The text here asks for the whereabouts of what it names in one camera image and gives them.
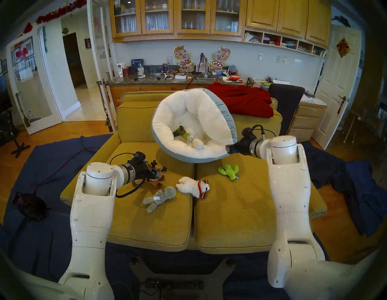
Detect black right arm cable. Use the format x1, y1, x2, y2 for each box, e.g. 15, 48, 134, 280
252, 125, 277, 139

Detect cartoon child wall decoration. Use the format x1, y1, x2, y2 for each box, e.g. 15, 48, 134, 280
209, 46, 231, 73
173, 45, 195, 73

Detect red diamond door decoration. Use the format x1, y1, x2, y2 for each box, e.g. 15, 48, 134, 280
336, 37, 350, 58

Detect blue floor rug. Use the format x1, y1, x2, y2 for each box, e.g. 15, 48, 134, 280
0, 134, 330, 300

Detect red black bag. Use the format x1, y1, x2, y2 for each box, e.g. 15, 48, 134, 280
12, 192, 48, 221

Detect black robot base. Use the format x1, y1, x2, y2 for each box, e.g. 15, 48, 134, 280
129, 256, 236, 300

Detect black bat wall decoration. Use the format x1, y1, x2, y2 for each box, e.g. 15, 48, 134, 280
332, 15, 351, 28

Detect black tripod stand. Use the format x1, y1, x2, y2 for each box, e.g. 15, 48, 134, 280
9, 121, 31, 158

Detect wooden drawer unit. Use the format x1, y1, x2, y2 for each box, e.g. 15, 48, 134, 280
286, 100, 327, 143

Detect black chair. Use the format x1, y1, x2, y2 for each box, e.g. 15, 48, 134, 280
268, 84, 306, 136

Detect white panel door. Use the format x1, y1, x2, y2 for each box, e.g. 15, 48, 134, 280
311, 24, 362, 150

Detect red tinsel garland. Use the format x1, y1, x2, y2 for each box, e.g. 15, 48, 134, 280
36, 0, 87, 24

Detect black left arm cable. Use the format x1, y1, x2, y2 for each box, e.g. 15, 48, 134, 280
109, 152, 145, 198

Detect white llama plush toy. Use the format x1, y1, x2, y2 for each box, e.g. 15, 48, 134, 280
176, 177, 210, 199

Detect granite kitchen counter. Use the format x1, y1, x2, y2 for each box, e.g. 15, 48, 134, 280
104, 72, 251, 102

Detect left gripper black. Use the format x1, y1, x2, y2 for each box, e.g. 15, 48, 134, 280
129, 152, 162, 182

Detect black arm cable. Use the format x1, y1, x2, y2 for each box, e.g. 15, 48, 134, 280
252, 125, 277, 139
109, 152, 145, 198

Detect yellow sofa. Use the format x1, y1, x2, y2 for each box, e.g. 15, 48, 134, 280
60, 91, 327, 254

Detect red floor cable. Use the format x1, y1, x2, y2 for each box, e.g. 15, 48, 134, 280
32, 147, 94, 194

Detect dark blue crumpled blanket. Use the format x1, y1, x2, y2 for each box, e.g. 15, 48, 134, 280
301, 141, 387, 236

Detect wooden wall cabinets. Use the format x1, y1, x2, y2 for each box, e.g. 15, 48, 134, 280
109, 0, 331, 58

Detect green white leek plush toy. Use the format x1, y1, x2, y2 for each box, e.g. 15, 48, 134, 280
173, 126, 204, 150

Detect white door with mirror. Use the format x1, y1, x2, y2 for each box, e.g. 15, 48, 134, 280
6, 21, 62, 135

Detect bright green cactus plush toy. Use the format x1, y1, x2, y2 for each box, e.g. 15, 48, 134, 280
218, 164, 239, 180

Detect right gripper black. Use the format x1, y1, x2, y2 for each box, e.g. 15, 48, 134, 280
226, 128, 256, 156

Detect crochet reindeer plush toy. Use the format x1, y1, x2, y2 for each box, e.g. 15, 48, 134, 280
145, 160, 167, 186

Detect hanging bell strap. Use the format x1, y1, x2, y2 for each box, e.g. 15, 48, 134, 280
97, 79, 114, 132

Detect white blue dog bed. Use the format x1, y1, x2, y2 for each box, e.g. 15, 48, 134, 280
151, 88, 238, 164

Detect black television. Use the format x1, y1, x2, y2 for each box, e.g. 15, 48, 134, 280
0, 74, 12, 114

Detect grey shaggy plush toy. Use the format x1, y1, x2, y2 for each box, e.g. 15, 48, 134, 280
143, 187, 177, 214

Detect red blanket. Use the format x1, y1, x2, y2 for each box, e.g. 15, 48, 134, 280
205, 82, 274, 118

